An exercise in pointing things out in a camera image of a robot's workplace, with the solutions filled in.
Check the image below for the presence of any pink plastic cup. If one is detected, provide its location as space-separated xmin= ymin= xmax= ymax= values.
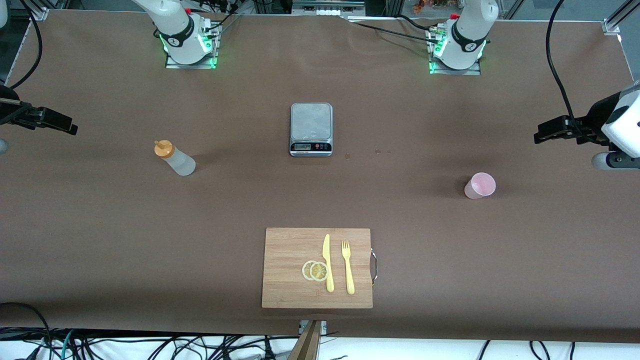
xmin=464 ymin=172 xmax=497 ymax=200

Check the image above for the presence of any clear bottle with orange cap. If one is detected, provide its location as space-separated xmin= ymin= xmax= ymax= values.
xmin=154 ymin=140 xmax=197 ymax=177

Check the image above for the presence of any silver digital kitchen scale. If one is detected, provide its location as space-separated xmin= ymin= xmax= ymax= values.
xmin=289 ymin=102 xmax=334 ymax=158

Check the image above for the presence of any yellow plastic fork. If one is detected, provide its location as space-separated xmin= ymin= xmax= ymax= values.
xmin=341 ymin=240 xmax=356 ymax=295

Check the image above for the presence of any yellow plastic knife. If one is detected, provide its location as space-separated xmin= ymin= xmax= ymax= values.
xmin=322 ymin=234 xmax=335 ymax=293

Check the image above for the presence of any wooden cutting board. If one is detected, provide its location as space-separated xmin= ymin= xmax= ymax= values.
xmin=261 ymin=227 xmax=374 ymax=309

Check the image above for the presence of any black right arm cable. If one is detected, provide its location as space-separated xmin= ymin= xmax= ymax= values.
xmin=7 ymin=0 xmax=43 ymax=91

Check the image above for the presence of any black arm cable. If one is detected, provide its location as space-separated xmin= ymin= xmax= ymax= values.
xmin=546 ymin=0 xmax=601 ymax=146
xmin=7 ymin=0 xmax=43 ymax=91

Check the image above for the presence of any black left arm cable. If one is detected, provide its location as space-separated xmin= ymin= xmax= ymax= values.
xmin=546 ymin=0 xmax=601 ymax=146

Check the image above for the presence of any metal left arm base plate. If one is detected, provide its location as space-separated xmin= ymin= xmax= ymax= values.
xmin=429 ymin=25 xmax=482 ymax=76

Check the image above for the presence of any aluminium frame profile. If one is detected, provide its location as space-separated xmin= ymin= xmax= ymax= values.
xmin=27 ymin=0 xmax=51 ymax=22
xmin=602 ymin=0 xmax=640 ymax=35

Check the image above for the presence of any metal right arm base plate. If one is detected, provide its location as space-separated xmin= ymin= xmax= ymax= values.
xmin=165 ymin=15 xmax=219 ymax=70

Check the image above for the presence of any black base power cable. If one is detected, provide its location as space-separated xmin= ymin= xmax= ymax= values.
xmin=347 ymin=15 xmax=441 ymax=45

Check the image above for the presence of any black looped floor cable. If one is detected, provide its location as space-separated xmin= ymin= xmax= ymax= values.
xmin=0 ymin=302 xmax=53 ymax=360

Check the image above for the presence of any teal floor cable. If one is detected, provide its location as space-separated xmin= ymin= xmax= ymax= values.
xmin=47 ymin=329 xmax=76 ymax=360

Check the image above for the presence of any wooden post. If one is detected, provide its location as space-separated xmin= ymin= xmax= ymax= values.
xmin=287 ymin=320 xmax=322 ymax=360

